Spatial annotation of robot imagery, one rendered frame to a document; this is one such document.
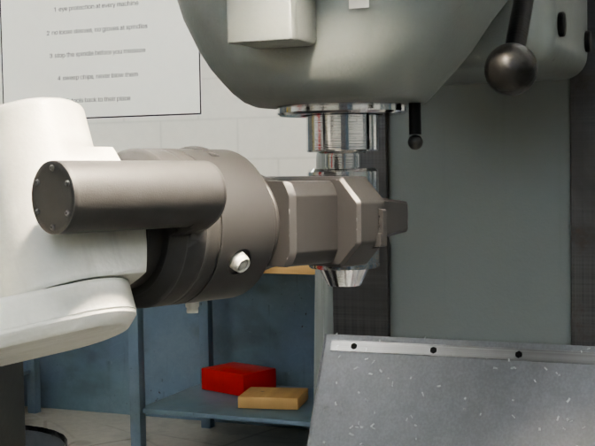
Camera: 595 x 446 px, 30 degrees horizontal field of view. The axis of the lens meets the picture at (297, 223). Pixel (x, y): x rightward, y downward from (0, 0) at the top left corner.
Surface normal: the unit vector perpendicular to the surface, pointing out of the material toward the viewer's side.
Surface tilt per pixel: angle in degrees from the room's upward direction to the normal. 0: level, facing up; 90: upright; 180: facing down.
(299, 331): 90
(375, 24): 104
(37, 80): 90
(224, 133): 90
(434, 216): 90
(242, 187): 60
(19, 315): 70
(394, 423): 64
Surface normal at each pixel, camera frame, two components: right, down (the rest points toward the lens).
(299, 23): 0.92, 0.00
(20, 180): -0.04, -0.21
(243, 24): -0.39, 0.06
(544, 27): 0.38, 0.04
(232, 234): 0.73, 0.11
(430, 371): -0.36, -0.40
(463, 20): 0.83, 0.47
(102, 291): 0.62, -0.34
